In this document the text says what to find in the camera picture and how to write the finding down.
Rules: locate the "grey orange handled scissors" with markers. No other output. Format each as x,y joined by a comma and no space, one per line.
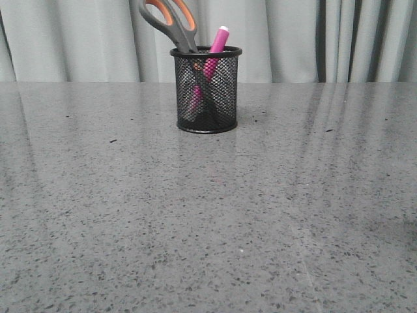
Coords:
175,20

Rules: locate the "black wire mesh pen cup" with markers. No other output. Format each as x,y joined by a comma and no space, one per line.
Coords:
224,93

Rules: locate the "pink marker pen clear cap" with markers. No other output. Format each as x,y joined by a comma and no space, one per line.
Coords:
210,65

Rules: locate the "grey pleated curtain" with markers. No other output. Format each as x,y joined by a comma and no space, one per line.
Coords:
282,41

